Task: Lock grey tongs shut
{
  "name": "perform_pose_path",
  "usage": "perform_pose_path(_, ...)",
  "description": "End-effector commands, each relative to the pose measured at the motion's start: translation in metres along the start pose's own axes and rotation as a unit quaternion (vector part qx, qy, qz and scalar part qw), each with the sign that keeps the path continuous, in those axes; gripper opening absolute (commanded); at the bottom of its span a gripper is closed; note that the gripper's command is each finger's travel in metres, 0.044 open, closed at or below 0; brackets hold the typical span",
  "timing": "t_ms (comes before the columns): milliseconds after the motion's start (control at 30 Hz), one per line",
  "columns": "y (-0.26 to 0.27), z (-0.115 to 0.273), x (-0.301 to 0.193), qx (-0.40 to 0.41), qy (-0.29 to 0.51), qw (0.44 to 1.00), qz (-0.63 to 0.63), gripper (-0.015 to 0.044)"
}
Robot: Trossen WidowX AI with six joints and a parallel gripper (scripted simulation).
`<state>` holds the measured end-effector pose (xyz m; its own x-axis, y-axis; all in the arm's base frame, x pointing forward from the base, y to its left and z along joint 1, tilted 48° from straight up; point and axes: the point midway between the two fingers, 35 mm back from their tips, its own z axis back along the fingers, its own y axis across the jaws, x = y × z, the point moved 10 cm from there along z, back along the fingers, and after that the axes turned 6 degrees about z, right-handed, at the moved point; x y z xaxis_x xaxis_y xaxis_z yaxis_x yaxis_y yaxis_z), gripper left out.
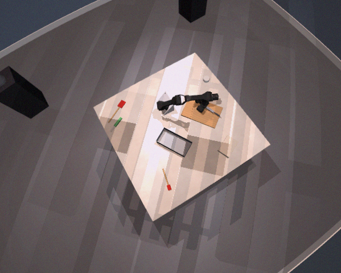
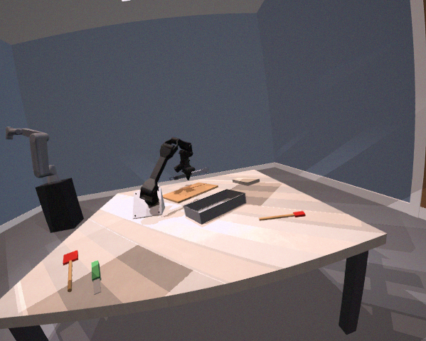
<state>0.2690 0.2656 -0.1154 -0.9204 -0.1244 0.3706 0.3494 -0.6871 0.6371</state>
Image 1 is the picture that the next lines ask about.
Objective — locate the red mallet with wooden handle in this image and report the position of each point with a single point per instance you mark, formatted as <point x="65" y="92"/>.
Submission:
<point x="120" y="105"/>

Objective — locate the light wooden board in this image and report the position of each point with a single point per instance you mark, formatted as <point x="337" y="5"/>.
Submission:
<point x="206" y="117"/>

